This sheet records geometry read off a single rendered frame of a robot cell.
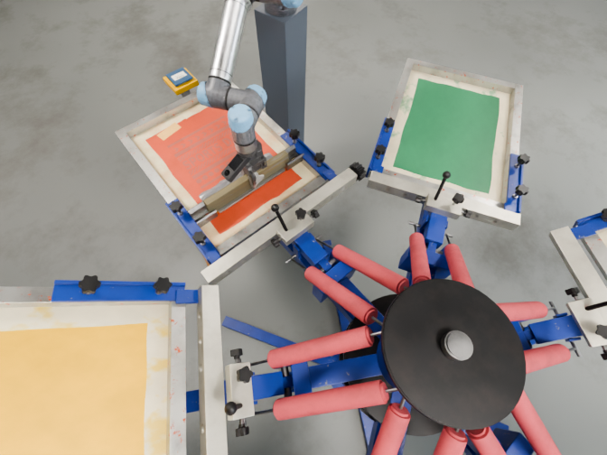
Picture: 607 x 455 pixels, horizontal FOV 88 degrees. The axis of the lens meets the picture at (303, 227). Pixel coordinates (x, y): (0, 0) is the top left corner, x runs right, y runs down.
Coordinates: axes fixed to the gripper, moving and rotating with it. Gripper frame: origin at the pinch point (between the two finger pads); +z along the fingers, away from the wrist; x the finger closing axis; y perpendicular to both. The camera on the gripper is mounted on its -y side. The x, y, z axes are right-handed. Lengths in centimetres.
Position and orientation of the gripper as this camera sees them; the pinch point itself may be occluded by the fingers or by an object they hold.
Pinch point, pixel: (248, 183)
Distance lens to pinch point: 128.3
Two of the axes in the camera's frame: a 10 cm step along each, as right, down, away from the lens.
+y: 7.7, -5.7, 3.0
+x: -6.4, -6.9, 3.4
